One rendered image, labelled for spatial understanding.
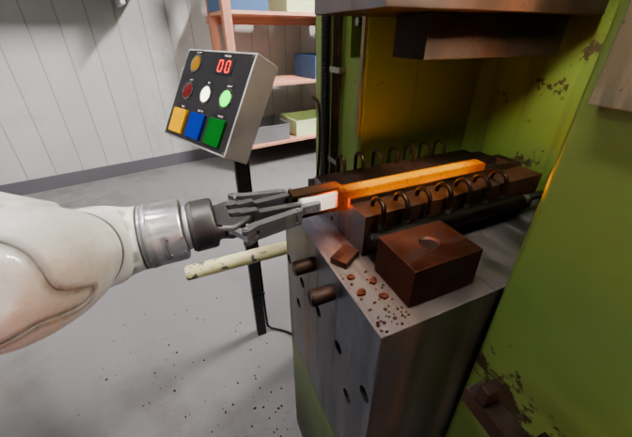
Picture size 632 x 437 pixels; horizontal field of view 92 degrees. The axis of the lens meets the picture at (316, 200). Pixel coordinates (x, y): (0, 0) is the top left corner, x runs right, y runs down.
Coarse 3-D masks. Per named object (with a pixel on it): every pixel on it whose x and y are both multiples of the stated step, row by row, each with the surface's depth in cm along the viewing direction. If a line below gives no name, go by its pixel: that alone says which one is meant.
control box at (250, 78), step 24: (192, 72) 93; (216, 72) 86; (240, 72) 80; (264, 72) 80; (192, 96) 92; (216, 96) 85; (240, 96) 79; (264, 96) 83; (168, 120) 98; (240, 120) 79; (192, 144) 89; (240, 144) 82
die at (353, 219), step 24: (360, 168) 68; (384, 168) 68; (408, 168) 65; (480, 168) 63; (504, 168) 64; (384, 192) 53; (408, 192) 55; (432, 192) 55; (456, 192) 55; (480, 192) 57; (528, 192) 63; (336, 216) 58; (360, 216) 49; (360, 240) 51
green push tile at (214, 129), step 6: (210, 120) 84; (216, 120) 82; (222, 120) 81; (210, 126) 83; (216, 126) 82; (222, 126) 80; (210, 132) 83; (216, 132) 81; (222, 132) 80; (204, 138) 84; (210, 138) 83; (216, 138) 81; (210, 144) 82; (216, 144) 81
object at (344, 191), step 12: (432, 168) 61; (444, 168) 61; (456, 168) 61; (468, 168) 62; (372, 180) 56; (384, 180) 56; (396, 180) 56; (408, 180) 56; (420, 180) 58; (288, 192) 50; (300, 192) 49; (312, 192) 49; (324, 192) 50; (348, 192) 52; (360, 192) 53
